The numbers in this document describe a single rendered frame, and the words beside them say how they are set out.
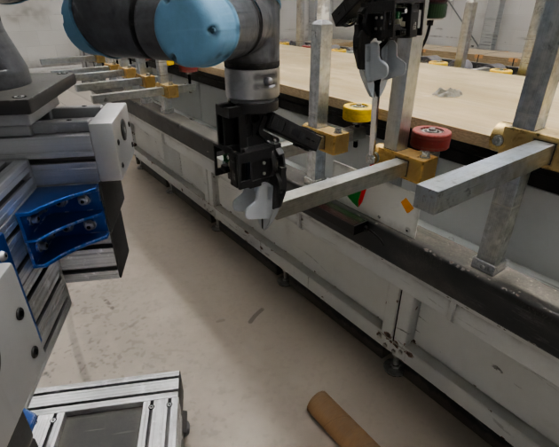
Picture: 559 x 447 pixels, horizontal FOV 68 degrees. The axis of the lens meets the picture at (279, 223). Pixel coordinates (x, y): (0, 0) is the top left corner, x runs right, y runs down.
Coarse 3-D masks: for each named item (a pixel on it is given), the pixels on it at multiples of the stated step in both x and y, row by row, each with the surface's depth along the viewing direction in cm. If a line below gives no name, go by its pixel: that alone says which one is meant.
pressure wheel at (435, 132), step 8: (416, 128) 89; (424, 128) 89; (432, 128) 87; (440, 128) 89; (416, 136) 86; (424, 136) 85; (432, 136) 84; (440, 136) 84; (448, 136) 85; (416, 144) 87; (424, 144) 85; (432, 144) 85; (440, 144) 85; (448, 144) 86; (432, 152) 88
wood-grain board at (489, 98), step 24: (288, 48) 234; (216, 72) 169; (288, 72) 159; (336, 72) 159; (432, 72) 159; (456, 72) 159; (480, 72) 159; (336, 96) 120; (360, 96) 120; (384, 96) 120; (432, 96) 120; (480, 96) 120; (504, 96) 120; (384, 120) 107; (432, 120) 97; (456, 120) 97; (480, 120) 97; (504, 120) 97; (552, 120) 97; (480, 144) 88
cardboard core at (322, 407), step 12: (312, 396) 128; (324, 396) 127; (312, 408) 126; (324, 408) 124; (336, 408) 124; (324, 420) 122; (336, 420) 120; (348, 420) 120; (336, 432) 119; (348, 432) 117; (360, 432) 117; (348, 444) 115; (360, 444) 114; (372, 444) 114
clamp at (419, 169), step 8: (376, 152) 90; (384, 152) 88; (392, 152) 86; (400, 152) 86; (408, 152) 86; (416, 152) 86; (384, 160) 89; (408, 160) 84; (416, 160) 82; (424, 160) 82; (432, 160) 83; (408, 168) 84; (416, 168) 83; (424, 168) 82; (432, 168) 84; (408, 176) 85; (416, 176) 83; (424, 176) 83; (432, 176) 85
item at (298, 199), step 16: (400, 160) 85; (336, 176) 77; (352, 176) 77; (368, 176) 78; (384, 176) 81; (400, 176) 84; (288, 192) 70; (304, 192) 70; (320, 192) 72; (336, 192) 74; (352, 192) 77; (288, 208) 69; (304, 208) 71
